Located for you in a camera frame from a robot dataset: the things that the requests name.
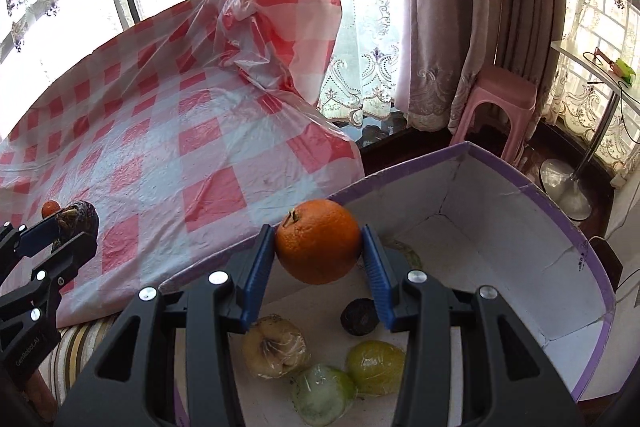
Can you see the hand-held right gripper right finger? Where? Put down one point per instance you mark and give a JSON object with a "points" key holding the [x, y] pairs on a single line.
{"points": [[377, 277]]}

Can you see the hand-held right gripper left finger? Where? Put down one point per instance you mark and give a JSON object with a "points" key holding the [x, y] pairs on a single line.
{"points": [[257, 277]]}

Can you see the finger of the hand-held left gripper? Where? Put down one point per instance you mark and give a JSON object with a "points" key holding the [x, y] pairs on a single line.
{"points": [[75, 252], [40, 232]]}

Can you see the dark passion fruit with stem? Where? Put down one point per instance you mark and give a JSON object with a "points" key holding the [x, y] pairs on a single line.
{"points": [[82, 217]]}

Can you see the orange with stem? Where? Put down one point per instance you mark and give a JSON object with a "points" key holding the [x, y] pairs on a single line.
{"points": [[317, 242]]}

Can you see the yellow apple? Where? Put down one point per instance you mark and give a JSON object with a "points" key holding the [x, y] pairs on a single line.
{"points": [[272, 347]]}

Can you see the green pear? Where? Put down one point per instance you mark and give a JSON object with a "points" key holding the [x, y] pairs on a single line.
{"points": [[372, 367]]}

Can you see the large green apple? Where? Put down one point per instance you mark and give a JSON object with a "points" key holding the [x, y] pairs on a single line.
{"points": [[322, 389]]}

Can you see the small orange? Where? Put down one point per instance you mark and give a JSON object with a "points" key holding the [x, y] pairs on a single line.
{"points": [[49, 208]]}

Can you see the striped cushion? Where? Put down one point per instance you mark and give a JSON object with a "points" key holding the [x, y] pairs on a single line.
{"points": [[80, 352]]}

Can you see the red white checked tablecloth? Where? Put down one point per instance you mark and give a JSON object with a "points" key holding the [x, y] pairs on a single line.
{"points": [[175, 132]]}

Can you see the glass side table chrome stand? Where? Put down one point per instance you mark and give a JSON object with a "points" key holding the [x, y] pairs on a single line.
{"points": [[562, 187]]}

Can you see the pink plastic stool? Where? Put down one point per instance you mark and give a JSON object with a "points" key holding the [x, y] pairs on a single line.
{"points": [[500, 82]]}

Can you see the mauve patterned curtain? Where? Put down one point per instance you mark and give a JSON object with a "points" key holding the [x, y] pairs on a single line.
{"points": [[450, 7]]}

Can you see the small green object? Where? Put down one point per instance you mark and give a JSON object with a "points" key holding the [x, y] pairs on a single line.
{"points": [[625, 71]]}

